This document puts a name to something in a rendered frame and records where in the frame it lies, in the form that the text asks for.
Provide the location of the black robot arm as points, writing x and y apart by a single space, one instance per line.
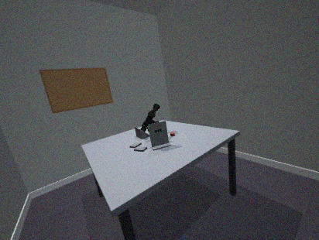
151 115

